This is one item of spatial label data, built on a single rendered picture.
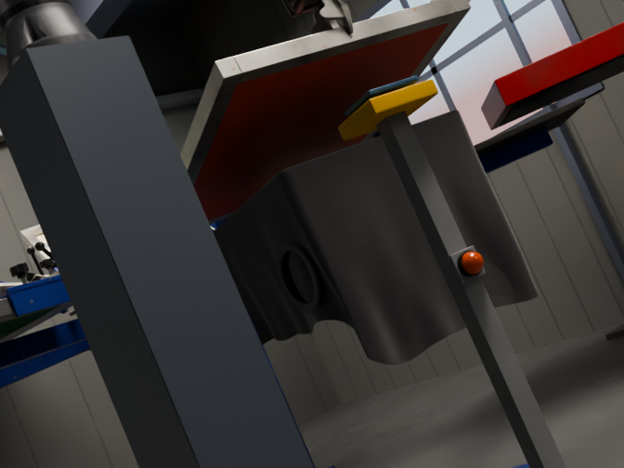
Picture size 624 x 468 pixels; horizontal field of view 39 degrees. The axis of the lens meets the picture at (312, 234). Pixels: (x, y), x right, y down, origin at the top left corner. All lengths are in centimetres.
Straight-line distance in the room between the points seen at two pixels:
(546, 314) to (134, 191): 383
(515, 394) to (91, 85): 82
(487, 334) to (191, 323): 48
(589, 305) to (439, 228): 340
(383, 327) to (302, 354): 460
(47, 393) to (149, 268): 411
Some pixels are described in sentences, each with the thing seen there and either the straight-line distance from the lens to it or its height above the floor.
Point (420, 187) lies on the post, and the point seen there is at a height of 80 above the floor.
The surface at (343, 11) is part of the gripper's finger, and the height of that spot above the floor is 118.
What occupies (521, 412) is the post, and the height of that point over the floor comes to 40.
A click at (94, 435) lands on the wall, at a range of 546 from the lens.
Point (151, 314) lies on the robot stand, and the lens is 130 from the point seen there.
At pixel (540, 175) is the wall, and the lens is 476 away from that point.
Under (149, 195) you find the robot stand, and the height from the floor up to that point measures 94.
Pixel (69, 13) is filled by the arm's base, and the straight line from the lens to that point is 149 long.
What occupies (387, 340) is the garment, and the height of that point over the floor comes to 57.
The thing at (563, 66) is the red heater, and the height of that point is 106.
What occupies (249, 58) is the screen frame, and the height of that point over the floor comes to 115.
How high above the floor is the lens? 68
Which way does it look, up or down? 5 degrees up
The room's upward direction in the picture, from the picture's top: 24 degrees counter-clockwise
